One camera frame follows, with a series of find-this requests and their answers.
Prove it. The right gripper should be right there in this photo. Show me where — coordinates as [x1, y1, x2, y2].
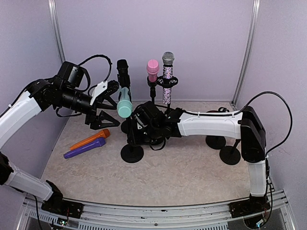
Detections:
[128, 122, 161, 146]

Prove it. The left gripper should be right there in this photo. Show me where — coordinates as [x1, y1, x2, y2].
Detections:
[59, 85, 120, 129]

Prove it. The mint green toy microphone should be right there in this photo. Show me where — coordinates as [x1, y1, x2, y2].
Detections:
[117, 87, 132, 118]

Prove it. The orange toy microphone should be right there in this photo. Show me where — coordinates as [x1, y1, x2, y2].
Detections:
[70, 128, 110, 150]

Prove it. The purple toy microphone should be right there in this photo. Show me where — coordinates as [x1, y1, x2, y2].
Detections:
[63, 138, 106, 159]

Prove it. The short black microphone stand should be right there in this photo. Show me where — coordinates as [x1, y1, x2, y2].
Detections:
[205, 107, 229, 150]

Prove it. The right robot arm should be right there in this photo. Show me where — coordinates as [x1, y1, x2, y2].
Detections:
[127, 101, 273, 218]

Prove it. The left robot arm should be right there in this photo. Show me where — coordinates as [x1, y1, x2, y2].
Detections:
[0, 61, 120, 218]

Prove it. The black stand under pink microphone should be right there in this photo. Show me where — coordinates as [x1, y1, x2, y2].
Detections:
[147, 76, 158, 103]

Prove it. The black tripod microphone stand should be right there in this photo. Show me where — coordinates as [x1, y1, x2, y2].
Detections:
[157, 76, 178, 113]

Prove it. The pink toy microphone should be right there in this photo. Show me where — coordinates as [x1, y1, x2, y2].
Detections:
[146, 59, 159, 82]

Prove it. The silver glitter microphone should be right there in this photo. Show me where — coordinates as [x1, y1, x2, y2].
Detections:
[161, 51, 176, 105]

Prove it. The black wireless microphone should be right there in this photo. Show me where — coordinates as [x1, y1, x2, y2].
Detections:
[117, 59, 130, 89]

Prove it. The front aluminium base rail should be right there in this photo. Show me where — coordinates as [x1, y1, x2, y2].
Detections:
[16, 190, 297, 230]

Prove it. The left aluminium frame post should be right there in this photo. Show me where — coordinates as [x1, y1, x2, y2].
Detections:
[47, 0, 79, 106]

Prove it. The aluminium frame post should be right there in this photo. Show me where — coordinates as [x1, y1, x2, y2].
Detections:
[47, 0, 79, 106]
[231, 0, 261, 108]

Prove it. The right aluminium frame post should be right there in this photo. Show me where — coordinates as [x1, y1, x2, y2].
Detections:
[231, 0, 261, 108]

